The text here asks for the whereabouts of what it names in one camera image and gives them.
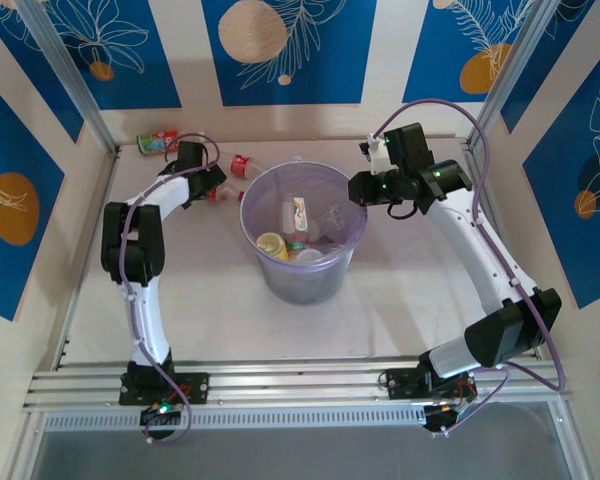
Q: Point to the clear bottle with red cap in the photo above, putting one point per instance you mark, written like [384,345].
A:
[226,194]

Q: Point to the yellow plastic bottle with cartoon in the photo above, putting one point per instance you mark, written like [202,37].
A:
[271,245]

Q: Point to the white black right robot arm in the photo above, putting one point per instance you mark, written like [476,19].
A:
[472,245]

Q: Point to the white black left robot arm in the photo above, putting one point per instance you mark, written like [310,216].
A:
[147,315]

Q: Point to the translucent purple bin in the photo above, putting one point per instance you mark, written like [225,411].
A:
[300,287]

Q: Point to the clear bottle with red label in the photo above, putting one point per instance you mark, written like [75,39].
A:
[242,164]

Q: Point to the green red drink can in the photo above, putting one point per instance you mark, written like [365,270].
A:
[156,140]

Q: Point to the bottle with white colourful label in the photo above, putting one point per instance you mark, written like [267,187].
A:
[299,212]

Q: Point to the bottle with green label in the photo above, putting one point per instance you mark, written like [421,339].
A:
[296,245]

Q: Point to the white bottle cap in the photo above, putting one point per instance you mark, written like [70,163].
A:
[310,255]

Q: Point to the right controller board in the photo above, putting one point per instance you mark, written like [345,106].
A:
[452,410]

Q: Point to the controller board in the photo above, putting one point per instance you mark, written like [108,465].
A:
[161,411]
[452,410]

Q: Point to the left controller board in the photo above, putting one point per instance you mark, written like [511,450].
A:
[161,411]

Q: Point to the aluminium frame post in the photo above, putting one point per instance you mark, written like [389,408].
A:
[517,65]
[70,75]

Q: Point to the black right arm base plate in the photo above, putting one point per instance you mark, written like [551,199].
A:
[402,382]

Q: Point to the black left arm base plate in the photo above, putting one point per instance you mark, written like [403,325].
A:
[195,387]

